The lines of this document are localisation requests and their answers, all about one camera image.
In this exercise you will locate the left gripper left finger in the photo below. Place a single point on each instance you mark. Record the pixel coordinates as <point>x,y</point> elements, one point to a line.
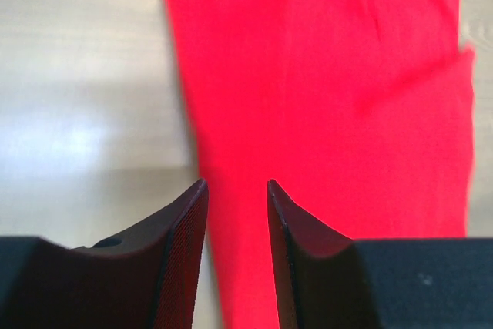
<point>145,276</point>

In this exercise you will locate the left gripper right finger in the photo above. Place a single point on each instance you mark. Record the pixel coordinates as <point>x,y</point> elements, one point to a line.
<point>324,279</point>

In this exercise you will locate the red t-shirt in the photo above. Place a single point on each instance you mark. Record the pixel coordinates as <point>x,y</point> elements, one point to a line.
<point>360,109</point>

